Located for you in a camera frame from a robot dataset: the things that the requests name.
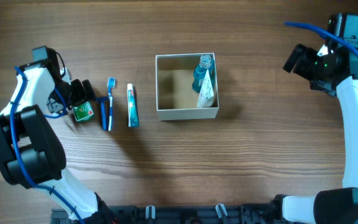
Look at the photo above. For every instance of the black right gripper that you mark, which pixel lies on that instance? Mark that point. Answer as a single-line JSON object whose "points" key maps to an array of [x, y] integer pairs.
{"points": [[306, 55]]}

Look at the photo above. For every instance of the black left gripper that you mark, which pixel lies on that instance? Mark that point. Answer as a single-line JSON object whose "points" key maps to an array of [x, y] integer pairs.
{"points": [[81, 96]]}

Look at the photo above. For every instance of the green white soap box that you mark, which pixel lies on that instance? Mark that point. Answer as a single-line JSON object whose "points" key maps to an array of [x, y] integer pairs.
{"points": [[84, 112]]}

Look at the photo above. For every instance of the blue mouthwash bottle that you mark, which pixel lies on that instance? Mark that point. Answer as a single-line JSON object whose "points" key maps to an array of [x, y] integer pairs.
{"points": [[206, 63]]}

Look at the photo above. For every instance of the white lotion tube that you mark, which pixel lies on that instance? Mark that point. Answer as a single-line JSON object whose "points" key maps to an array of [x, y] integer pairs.
{"points": [[206, 95]]}

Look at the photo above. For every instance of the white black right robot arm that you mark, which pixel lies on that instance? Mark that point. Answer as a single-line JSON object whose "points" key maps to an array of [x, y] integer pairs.
{"points": [[336, 205]]}

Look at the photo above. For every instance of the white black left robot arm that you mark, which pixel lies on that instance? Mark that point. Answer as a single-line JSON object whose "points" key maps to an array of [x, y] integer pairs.
{"points": [[31, 155]]}

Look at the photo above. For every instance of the blue disposable razor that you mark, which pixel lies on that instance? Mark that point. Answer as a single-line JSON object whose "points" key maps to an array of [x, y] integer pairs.
{"points": [[101, 101]]}

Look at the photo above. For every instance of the blue white toothbrush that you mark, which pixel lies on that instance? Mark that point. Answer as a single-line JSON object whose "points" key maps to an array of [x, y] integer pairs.
{"points": [[111, 84]]}

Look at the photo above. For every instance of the teal toothpaste tube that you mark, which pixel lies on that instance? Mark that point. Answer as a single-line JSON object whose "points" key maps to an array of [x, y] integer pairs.
{"points": [[132, 107]]}

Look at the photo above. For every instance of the white open cardboard box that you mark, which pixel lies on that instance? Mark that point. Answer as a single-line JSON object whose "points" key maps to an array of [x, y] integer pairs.
{"points": [[175, 98]]}

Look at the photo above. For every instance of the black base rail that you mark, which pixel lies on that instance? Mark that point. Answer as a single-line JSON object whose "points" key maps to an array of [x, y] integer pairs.
{"points": [[245, 213]]}

